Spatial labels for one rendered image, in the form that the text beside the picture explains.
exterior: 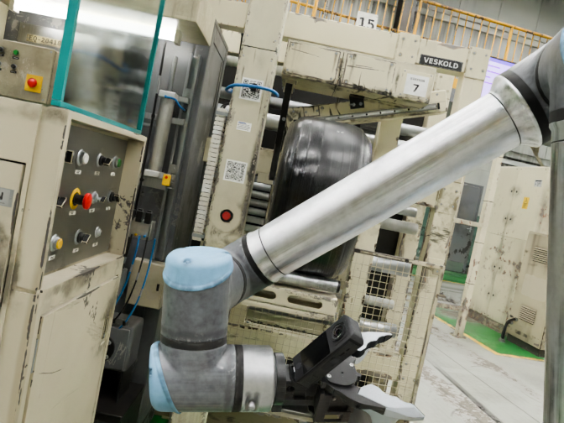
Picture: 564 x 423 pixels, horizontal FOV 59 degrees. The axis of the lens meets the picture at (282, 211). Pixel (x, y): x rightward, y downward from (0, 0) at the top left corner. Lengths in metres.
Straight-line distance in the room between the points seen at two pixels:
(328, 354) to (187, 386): 0.19
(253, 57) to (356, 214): 1.18
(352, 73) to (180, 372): 1.61
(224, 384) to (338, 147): 1.09
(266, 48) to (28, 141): 0.98
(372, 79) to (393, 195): 1.40
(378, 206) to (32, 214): 0.69
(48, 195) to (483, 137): 0.80
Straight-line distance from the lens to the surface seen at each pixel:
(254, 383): 0.70
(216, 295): 0.67
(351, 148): 1.65
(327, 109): 2.20
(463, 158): 0.74
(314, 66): 2.09
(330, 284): 1.74
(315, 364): 0.71
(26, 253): 1.12
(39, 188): 1.10
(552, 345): 0.66
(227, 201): 1.79
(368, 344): 0.80
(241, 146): 1.79
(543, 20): 14.00
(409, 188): 0.73
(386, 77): 2.12
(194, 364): 0.69
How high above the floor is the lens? 1.21
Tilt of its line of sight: 3 degrees down
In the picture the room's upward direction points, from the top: 11 degrees clockwise
